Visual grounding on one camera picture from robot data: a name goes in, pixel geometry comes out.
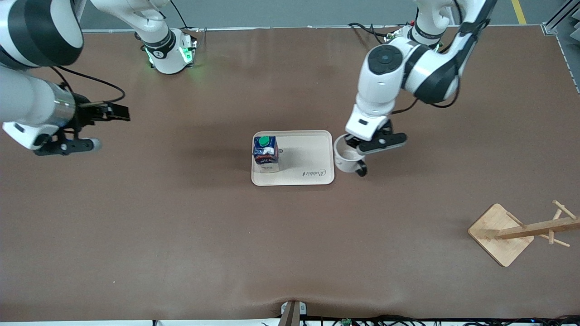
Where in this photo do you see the black right base cable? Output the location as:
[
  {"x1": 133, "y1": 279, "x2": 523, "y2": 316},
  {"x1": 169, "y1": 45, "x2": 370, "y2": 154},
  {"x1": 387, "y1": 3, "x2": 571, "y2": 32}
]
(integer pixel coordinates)
[{"x1": 170, "y1": 0, "x2": 200, "y2": 32}]

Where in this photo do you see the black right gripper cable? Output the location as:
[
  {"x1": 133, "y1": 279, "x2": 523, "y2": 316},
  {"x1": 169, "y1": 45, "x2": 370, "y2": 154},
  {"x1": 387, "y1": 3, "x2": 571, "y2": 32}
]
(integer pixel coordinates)
[{"x1": 50, "y1": 67, "x2": 126, "y2": 105}]

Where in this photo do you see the white mug black handle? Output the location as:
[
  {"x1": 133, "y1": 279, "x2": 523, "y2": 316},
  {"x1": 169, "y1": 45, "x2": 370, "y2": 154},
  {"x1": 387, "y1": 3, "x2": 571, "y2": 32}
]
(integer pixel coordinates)
[{"x1": 333, "y1": 135, "x2": 368, "y2": 177}]

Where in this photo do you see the black base cable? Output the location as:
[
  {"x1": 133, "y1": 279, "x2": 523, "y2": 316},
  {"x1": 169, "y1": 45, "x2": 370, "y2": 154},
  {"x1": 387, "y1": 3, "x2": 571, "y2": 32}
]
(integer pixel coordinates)
[
  {"x1": 170, "y1": 0, "x2": 200, "y2": 32},
  {"x1": 348, "y1": 22, "x2": 390, "y2": 48}
]

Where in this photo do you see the blue milk carton green cap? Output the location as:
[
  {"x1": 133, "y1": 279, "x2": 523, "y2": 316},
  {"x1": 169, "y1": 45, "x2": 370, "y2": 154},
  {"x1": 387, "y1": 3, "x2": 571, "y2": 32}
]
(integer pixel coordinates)
[{"x1": 252, "y1": 135, "x2": 279, "y2": 173}]

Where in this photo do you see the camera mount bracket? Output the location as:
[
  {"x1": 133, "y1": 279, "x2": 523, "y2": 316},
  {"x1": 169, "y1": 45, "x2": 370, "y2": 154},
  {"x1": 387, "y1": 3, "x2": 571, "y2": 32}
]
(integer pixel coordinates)
[{"x1": 280, "y1": 300, "x2": 307, "y2": 326}]

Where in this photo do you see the beige plastic tray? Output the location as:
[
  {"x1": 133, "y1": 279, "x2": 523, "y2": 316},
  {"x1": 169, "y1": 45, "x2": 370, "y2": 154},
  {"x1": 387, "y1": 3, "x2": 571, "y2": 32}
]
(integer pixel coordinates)
[{"x1": 251, "y1": 130, "x2": 335, "y2": 187}]

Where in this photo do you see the black left base cable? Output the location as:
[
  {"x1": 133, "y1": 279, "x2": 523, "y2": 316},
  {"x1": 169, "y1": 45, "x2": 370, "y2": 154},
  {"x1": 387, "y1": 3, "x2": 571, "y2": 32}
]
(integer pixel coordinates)
[{"x1": 348, "y1": 22, "x2": 390, "y2": 48}]

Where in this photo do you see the wooden mug rack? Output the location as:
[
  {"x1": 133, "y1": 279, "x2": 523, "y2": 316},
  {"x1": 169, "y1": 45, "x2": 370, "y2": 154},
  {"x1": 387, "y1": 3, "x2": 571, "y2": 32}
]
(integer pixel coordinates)
[{"x1": 468, "y1": 200, "x2": 580, "y2": 268}]

